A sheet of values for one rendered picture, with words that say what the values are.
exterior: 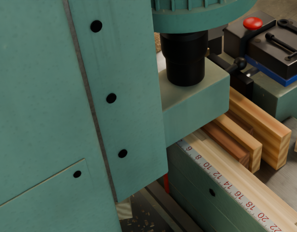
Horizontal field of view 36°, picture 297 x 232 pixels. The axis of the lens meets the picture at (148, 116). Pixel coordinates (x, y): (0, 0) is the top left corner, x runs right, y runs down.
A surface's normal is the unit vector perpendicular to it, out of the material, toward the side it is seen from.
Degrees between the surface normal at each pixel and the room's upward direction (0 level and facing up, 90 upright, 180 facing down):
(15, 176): 90
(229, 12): 90
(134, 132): 90
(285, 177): 0
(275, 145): 90
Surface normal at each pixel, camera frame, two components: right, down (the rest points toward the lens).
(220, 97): 0.57, 0.54
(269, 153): -0.82, 0.46
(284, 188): -0.10, -0.71
